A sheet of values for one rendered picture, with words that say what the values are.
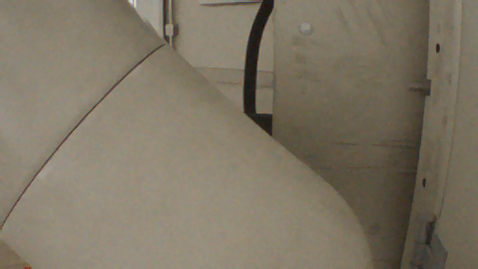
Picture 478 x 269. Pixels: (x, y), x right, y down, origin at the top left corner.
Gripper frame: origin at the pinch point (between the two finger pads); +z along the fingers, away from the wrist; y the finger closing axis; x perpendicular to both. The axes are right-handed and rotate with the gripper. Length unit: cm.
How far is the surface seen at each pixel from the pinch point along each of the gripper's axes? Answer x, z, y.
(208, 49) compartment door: 7, -21, -69
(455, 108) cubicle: 7.8, 14.8, 26.5
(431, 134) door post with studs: 4.2, 16.7, 17.8
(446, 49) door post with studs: 10.9, 16.7, 19.6
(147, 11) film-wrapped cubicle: 60, -293, -716
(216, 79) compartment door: -2, -18, -65
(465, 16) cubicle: 13.0, 14.7, 27.3
